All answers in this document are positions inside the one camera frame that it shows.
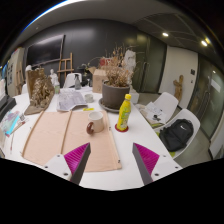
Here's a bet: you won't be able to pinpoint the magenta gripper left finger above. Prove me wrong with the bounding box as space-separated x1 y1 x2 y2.
64 143 91 184

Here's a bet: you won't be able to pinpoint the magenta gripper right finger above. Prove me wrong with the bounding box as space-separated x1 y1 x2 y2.
132 143 159 185

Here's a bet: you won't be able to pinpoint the yellow drink bottle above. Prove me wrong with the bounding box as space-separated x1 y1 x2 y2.
117 94 131 130

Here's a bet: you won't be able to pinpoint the beige cloth mat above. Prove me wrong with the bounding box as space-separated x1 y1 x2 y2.
22 111 122 172

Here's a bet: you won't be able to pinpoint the red round coaster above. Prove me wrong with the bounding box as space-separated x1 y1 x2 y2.
115 124 129 133

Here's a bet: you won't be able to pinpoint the black backpack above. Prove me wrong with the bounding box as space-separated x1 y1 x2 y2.
159 119 194 152

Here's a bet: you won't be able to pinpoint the papers on chair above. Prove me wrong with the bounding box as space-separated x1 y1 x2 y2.
141 102 166 125

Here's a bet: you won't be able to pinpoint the white chair with papers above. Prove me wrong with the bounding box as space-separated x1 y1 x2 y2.
149 92 179 127

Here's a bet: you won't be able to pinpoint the white chair with backpack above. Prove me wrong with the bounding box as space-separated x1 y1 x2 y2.
159 109 200 158

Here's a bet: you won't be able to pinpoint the open magazine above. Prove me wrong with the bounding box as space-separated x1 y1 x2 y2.
57 89 87 111

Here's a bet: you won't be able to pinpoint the grey pot saucer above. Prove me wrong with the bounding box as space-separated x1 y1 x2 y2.
98 98 119 113

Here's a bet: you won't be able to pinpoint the grey plant pot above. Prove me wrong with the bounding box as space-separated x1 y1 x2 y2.
102 81 130 109

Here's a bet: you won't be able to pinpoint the brown cardboard sculpture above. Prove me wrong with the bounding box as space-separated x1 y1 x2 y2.
25 68 55 115

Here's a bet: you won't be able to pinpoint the colourful booklet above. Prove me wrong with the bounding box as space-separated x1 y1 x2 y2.
0 111 26 136

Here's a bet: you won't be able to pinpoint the dried brown plant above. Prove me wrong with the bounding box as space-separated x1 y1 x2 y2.
101 46 136 87

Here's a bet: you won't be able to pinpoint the cardboard box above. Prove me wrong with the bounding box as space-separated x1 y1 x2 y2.
89 67 107 93

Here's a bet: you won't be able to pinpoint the black boxes stack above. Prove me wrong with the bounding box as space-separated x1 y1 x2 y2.
0 95 16 122

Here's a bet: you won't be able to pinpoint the wooden easel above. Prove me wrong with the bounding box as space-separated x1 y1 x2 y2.
57 54 74 82

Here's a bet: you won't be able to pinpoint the red box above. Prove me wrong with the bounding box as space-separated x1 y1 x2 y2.
99 57 112 68

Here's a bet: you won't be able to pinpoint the white mug with red handle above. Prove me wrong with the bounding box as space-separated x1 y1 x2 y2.
86 111 104 134

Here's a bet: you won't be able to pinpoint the wooden figure by wall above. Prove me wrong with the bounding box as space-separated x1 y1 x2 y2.
173 75 184 102

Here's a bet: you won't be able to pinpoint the black wall screen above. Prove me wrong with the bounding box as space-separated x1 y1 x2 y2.
27 35 64 66

